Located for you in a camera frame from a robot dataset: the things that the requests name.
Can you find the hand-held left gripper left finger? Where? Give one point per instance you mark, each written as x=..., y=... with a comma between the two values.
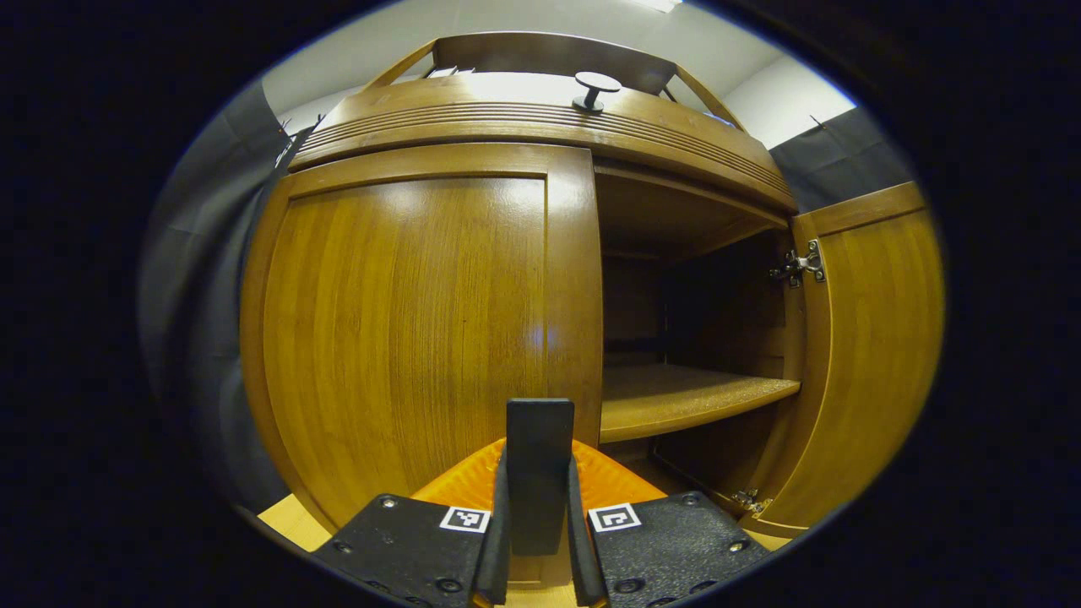
x=494, y=549

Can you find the ceiling light panel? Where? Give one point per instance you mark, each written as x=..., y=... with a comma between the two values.
x=663, y=4

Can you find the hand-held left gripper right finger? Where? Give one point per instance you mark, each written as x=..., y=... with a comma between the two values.
x=581, y=557

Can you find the round black drawer knob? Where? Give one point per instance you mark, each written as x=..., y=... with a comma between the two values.
x=595, y=83

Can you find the wooden shoe cabinet door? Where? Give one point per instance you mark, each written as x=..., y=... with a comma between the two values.
x=878, y=355
x=405, y=321

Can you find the wooden inner shelf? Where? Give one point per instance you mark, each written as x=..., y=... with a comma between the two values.
x=676, y=397

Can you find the wooden double-door shoe cabinet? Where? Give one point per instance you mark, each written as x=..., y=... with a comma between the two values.
x=540, y=51

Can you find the metal door hinge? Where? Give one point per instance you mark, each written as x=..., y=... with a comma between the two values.
x=801, y=263
x=752, y=501

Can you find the wooden cabinet drawer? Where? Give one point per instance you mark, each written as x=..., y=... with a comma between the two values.
x=473, y=110

